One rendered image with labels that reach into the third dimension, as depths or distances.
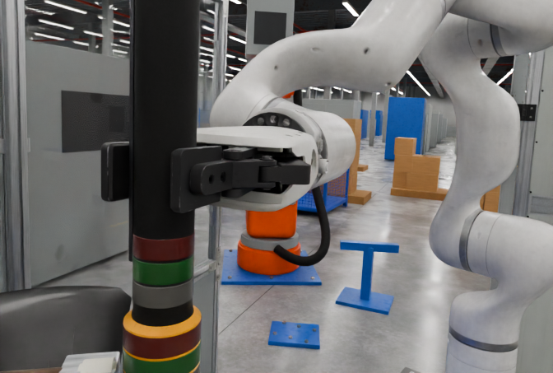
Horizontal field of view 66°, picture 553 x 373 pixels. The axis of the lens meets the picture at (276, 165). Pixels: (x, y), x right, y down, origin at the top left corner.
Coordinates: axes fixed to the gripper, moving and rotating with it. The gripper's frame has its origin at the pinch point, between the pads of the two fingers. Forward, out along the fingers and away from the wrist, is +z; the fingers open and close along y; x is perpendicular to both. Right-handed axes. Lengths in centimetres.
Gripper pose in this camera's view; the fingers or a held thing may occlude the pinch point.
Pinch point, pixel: (162, 173)
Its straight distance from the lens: 24.4
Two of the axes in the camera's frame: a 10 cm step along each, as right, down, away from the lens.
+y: -9.2, -0.9, 3.8
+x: 0.5, -9.9, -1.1
